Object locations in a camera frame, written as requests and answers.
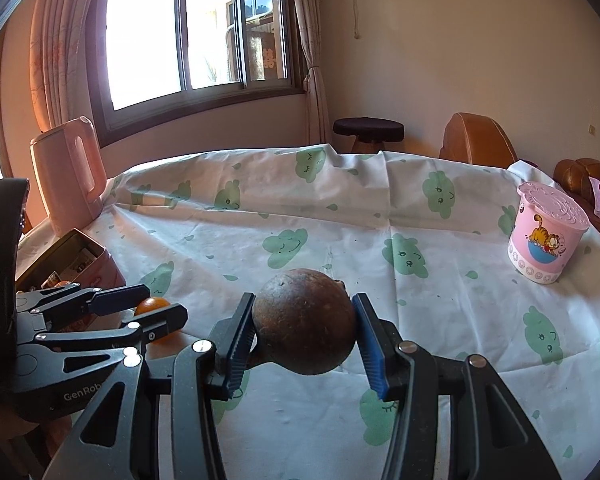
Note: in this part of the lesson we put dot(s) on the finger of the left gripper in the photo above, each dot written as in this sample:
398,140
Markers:
50,309
139,331

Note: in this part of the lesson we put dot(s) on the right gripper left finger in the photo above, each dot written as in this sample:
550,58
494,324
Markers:
117,435

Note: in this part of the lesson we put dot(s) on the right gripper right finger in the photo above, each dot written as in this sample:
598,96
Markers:
491,435

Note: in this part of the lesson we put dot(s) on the dark purple passion fruit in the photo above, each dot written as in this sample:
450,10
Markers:
304,321

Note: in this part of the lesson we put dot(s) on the person's hand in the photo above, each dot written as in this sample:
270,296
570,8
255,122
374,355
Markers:
12,426

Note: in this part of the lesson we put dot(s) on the pink rectangular tin box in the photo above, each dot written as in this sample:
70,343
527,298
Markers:
75,258

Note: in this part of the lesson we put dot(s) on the pink electric kettle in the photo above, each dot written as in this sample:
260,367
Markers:
70,174

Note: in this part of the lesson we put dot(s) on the pink cartoon cup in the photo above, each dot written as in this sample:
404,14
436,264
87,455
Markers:
547,231

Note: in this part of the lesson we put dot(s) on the brown leather sofa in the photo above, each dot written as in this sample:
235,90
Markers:
580,178

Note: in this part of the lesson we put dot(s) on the pink left curtain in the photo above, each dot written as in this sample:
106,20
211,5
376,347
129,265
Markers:
56,36

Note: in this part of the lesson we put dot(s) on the brown leather armchair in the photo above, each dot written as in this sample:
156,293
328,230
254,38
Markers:
477,140

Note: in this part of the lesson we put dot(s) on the dark round stool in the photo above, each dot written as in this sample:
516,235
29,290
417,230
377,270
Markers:
370,134

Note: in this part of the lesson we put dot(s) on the beige right curtain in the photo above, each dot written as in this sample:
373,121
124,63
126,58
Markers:
308,13

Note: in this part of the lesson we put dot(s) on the window with metal frame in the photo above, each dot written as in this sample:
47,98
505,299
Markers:
152,61

